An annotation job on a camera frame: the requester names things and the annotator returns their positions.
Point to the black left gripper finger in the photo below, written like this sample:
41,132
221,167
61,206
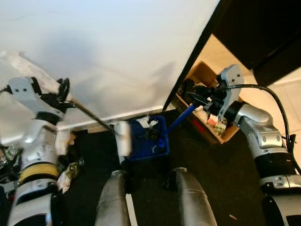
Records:
66,102
63,87

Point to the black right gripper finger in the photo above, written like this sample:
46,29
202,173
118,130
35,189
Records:
201,107
197,96

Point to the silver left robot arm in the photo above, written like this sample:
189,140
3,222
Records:
40,141

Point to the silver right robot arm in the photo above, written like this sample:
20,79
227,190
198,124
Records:
263,136

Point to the black floor mat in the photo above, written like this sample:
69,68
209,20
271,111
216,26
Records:
221,188

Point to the red and white packet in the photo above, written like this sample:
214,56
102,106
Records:
212,119

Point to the brown cardboard box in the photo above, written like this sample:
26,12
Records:
202,73

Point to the clear green plastic bottle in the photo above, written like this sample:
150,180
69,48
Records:
221,127

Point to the white crumpled paper sheet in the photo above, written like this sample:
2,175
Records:
62,142
64,184

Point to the small black trash piece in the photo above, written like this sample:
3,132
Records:
154,133

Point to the small white paper scrap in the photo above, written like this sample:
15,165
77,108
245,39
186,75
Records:
143,122

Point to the white baseboard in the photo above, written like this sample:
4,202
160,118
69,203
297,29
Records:
141,116

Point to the black cabinet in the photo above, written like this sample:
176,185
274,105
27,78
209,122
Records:
263,28

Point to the grey right robot leg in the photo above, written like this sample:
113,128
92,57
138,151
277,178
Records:
193,202

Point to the grey robot leg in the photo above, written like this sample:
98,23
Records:
193,202
113,202

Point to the grey left robot leg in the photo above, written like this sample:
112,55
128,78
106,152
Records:
113,202

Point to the white strip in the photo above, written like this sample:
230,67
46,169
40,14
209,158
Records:
132,212

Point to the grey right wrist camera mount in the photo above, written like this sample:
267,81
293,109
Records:
230,77

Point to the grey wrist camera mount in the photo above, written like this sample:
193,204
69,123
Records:
230,77
21,92

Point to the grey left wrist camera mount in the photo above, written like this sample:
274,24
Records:
21,92

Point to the black door frame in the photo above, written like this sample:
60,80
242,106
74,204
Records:
193,61

